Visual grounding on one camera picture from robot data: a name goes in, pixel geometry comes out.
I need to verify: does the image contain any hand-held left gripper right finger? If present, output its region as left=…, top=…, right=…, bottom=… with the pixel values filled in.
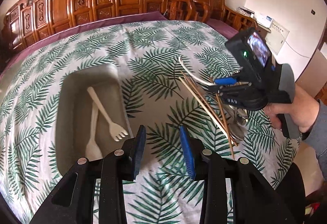
left=179, top=125, right=298, bottom=224

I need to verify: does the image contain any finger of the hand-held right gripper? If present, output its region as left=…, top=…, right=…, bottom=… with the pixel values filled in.
left=214, top=74, right=253, bottom=86
left=207, top=84, right=254, bottom=98

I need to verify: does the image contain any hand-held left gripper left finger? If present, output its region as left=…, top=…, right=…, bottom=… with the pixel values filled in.
left=29, top=125, right=147, bottom=224

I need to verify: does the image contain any brown wooden chopstick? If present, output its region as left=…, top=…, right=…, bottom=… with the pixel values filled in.
left=209, top=77, right=235, bottom=160
left=216, top=95, right=230, bottom=137

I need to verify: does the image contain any metal spoon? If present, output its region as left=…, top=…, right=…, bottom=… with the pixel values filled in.
left=228, top=120, right=245, bottom=142
left=236, top=108, right=249, bottom=125

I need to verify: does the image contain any light bamboo chopstick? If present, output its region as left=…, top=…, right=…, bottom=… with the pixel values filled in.
left=180, top=70, right=232, bottom=139
left=178, top=76, right=237, bottom=147

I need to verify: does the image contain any white plastic spoon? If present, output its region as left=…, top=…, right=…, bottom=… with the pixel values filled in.
left=178, top=55, right=219, bottom=86

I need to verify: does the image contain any grey rectangular tray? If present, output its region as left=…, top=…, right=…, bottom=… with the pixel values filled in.
left=55, top=63, right=132, bottom=181

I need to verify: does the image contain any person's right forearm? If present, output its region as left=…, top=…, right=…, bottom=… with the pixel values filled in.
left=305, top=99, right=327, bottom=169

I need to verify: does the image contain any person's right hand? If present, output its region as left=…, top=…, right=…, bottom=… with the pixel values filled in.
left=263, top=83, right=320, bottom=141

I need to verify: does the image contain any cream plastic spoon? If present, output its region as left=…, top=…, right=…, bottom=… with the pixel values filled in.
left=85, top=103, right=103, bottom=161

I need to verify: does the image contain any white blue printed box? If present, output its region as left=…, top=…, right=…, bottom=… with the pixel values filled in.
left=255, top=13, right=274, bottom=28

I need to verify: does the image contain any short purple seat cushion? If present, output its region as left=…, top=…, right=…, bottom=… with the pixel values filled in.
left=206, top=18, right=240, bottom=36

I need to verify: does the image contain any cream plastic fork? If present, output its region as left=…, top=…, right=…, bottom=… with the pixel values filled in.
left=87, top=87, right=129, bottom=143

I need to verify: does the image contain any white flat box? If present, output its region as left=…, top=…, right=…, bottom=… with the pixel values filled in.
left=237, top=5, right=256, bottom=16

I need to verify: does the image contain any leaf printed tablecloth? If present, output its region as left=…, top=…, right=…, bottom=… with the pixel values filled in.
left=0, top=19, right=304, bottom=224

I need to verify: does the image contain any wooden armchair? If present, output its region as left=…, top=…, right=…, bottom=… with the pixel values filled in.
left=162, top=0, right=210, bottom=21

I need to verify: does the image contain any long purple seat cushion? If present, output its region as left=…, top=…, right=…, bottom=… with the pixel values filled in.
left=0, top=11, right=167, bottom=75

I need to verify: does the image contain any person's dark clothing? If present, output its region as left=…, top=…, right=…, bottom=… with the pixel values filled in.
left=275, top=162, right=307, bottom=224

